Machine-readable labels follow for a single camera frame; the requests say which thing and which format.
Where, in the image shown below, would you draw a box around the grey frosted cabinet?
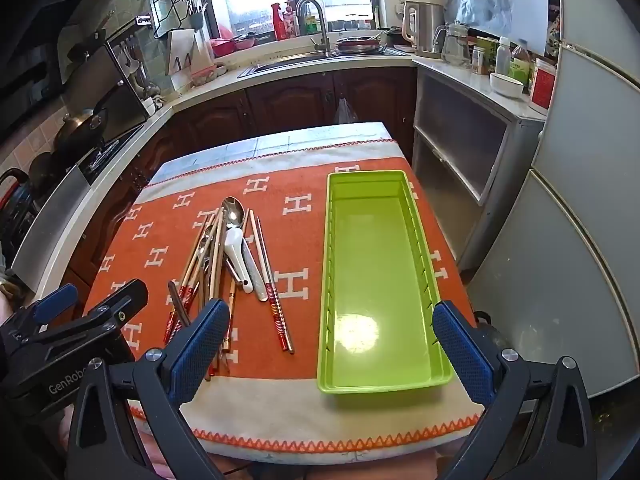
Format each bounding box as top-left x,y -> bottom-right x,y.
412,55 -> 548,271

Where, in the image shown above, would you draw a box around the dark wok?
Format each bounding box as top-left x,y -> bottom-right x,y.
52,107 -> 108,153

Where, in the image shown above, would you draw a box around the orange printed blanket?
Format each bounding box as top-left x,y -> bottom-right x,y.
82,137 -> 486,456

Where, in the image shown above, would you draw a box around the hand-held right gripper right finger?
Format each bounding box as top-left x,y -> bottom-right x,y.
431,300 -> 598,480

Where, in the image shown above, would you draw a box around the gas stove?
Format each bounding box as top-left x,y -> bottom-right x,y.
75,125 -> 151,186

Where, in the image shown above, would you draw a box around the metal fork dark handle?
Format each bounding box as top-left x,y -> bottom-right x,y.
167,281 -> 192,330

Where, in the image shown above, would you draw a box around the glass teapot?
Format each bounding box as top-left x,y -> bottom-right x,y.
434,21 -> 473,67

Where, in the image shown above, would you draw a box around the red labelled jar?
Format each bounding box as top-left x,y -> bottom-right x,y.
529,56 -> 558,111

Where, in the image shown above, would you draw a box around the large metal spoon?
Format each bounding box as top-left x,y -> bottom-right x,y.
221,196 -> 271,303

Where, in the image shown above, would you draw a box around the steel kitchen faucet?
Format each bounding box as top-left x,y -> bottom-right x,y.
296,0 -> 332,58

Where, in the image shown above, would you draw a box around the dark wooden kitchen cabinets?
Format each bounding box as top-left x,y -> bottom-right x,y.
65,67 -> 418,321

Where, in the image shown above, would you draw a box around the wire wall rack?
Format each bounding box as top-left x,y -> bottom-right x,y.
150,0 -> 201,41

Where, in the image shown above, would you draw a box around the stack of dishes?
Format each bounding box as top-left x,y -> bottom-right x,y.
335,35 -> 383,56

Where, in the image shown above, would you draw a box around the white plastic bottle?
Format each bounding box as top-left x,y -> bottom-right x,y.
495,36 -> 513,76

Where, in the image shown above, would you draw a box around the hanging plastic bag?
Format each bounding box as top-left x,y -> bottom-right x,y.
334,96 -> 358,125

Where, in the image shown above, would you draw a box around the green plastic utensil tray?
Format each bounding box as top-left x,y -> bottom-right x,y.
317,170 -> 456,397

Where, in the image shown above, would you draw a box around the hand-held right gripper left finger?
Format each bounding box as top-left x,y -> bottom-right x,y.
66,298 -> 231,480

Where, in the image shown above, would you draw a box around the white ceramic spoon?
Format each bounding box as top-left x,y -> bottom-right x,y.
223,228 -> 254,295

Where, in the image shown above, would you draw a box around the black frying pan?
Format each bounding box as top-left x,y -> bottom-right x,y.
67,10 -> 116,63

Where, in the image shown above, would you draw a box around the white kitchen countertop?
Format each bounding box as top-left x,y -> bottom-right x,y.
10,45 -> 548,306

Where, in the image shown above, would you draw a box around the grey utensil holder cup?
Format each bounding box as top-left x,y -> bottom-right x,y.
186,2 -> 208,31

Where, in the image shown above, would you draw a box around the steel electric kettle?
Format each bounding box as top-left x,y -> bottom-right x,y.
401,1 -> 446,58

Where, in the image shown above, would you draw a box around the red striped light chopstick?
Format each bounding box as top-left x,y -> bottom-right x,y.
179,217 -> 221,315
254,215 -> 296,356
163,207 -> 224,345

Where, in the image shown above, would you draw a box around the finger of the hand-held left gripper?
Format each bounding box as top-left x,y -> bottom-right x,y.
22,284 -> 80,332
75,278 -> 150,344

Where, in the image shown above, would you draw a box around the white bowl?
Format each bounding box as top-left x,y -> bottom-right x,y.
489,72 -> 525,99

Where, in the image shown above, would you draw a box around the brown bottle green label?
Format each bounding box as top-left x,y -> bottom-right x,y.
510,44 -> 533,93

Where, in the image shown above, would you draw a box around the red spray bottle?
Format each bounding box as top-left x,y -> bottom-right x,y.
271,2 -> 288,41

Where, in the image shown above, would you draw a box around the wooden chopstick printed end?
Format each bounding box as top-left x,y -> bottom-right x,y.
222,260 -> 237,355

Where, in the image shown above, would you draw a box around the white cutting board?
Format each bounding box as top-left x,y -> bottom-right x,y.
165,28 -> 198,91

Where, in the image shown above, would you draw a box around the stainless steel splash guard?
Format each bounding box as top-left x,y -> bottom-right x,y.
102,42 -> 151,133

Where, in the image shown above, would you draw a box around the black range hood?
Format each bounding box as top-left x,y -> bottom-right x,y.
0,0 -> 121,126

